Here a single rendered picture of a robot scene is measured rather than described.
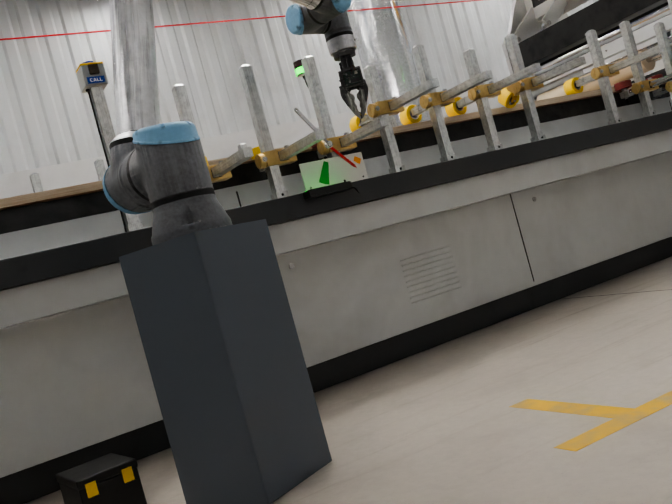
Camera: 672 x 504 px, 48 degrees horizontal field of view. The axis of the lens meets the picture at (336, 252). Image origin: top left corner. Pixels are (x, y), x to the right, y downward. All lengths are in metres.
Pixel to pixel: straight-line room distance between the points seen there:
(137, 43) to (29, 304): 0.79
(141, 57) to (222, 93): 8.53
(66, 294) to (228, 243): 0.74
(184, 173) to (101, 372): 0.97
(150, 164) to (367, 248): 1.35
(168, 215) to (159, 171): 0.10
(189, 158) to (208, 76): 8.84
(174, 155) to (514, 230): 1.98
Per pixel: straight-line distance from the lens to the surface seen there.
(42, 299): 2.28
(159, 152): 1.74
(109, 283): 2.32
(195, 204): 1.72
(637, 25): 4.61
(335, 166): 2.64
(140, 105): 1.96
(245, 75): 2.59
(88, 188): 2.52
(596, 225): 3.76
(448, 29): 12.61
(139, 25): 2.04
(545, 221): 3.52
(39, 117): 9.98
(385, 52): 6.72
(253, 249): 1.74
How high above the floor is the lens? 0.48
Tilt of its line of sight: level
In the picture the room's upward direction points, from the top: 15 degrees counter-clockwise
